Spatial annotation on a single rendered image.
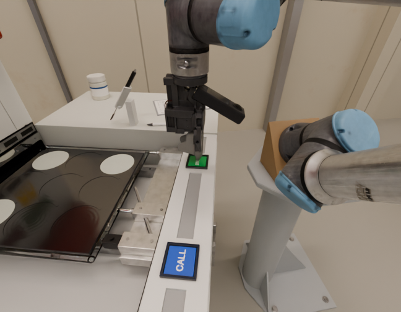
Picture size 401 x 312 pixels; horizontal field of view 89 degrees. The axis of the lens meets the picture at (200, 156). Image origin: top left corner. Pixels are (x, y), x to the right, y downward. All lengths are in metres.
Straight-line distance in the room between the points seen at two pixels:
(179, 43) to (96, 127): 0.47
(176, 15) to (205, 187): 0.33
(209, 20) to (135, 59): 1.98
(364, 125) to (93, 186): 0.68
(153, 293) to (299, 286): 1.19
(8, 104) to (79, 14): 1.59
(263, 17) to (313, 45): 2.43
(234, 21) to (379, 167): 0.27
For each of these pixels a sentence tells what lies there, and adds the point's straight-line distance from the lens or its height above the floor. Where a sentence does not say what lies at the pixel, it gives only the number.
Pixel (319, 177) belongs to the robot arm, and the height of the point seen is 1.02.
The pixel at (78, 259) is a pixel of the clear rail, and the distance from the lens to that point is 0.50.
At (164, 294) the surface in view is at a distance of 0.36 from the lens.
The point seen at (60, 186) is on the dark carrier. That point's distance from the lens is 0.67.
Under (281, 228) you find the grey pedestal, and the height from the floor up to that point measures 0.58.
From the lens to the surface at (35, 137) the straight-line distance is 0.89.
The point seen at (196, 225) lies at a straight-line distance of 0.41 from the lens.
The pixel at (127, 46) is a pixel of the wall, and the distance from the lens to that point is 2.28.
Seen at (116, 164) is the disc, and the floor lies 0.90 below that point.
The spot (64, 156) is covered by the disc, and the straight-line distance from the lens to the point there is 0.80.
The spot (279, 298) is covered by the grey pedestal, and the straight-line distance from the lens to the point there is 1.42.
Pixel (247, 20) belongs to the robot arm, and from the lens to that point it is 0.30.
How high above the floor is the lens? 1.29
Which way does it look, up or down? 36 degrees down
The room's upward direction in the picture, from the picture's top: straight up
